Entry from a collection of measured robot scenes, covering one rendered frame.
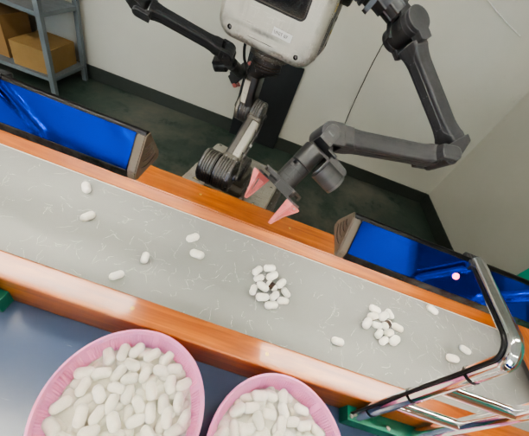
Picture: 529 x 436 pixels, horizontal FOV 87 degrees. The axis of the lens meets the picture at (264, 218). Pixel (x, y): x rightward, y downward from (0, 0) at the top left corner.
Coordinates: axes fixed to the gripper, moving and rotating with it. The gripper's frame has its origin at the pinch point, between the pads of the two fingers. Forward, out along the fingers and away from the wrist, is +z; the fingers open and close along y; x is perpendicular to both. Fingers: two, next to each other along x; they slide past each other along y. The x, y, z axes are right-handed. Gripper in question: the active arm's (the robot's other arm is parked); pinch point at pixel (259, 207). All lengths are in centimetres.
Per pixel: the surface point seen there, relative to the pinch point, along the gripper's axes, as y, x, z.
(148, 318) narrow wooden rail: -6.3, 14.7, 31.0
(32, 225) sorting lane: 29, 22, 40
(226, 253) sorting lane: 0.5, -6.7, 16.6
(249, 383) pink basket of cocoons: -28.6, 6.4, 24.9
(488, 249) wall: -68, -181, -78
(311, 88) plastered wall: 109, -144, -82
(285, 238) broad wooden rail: -4.6, -19.7, 2.9
